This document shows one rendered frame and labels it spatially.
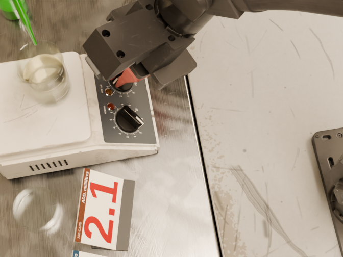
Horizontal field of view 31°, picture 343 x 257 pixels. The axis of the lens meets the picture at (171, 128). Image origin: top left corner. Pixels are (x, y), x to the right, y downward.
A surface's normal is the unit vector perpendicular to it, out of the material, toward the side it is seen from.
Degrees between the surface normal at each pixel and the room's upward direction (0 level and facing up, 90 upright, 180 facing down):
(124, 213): 0
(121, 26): 32
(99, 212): 40
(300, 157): 0
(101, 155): 90
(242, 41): 0
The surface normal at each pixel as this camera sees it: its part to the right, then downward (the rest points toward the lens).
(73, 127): -0.01, -0.37
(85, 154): 0.18, 0.92
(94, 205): 0.63, -0.23
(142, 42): 0.51, -0.41
